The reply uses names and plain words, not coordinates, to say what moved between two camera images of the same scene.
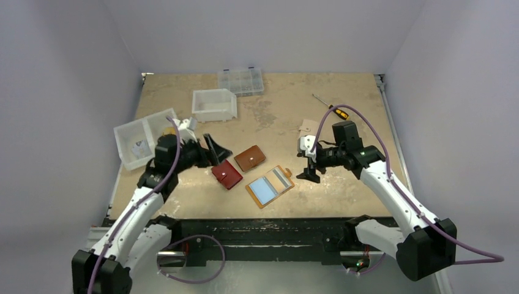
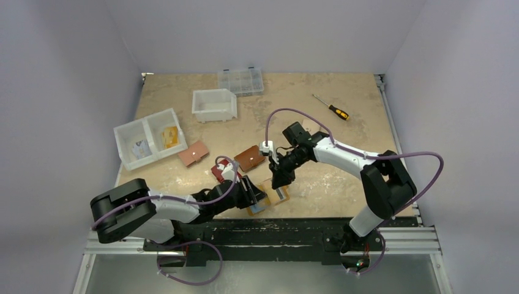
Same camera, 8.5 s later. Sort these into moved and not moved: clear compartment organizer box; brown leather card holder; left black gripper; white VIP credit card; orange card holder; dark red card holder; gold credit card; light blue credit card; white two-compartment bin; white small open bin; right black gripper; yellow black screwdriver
Moved: left black gripper; light blue credit card; orange card holder; right black gripper
Not moved: yellow black screwdriver; white small open bin; brown leather card holder; white VIP credit card; dark red card holder; white two-compartment bin; clear compartment organizer box; gold credit card
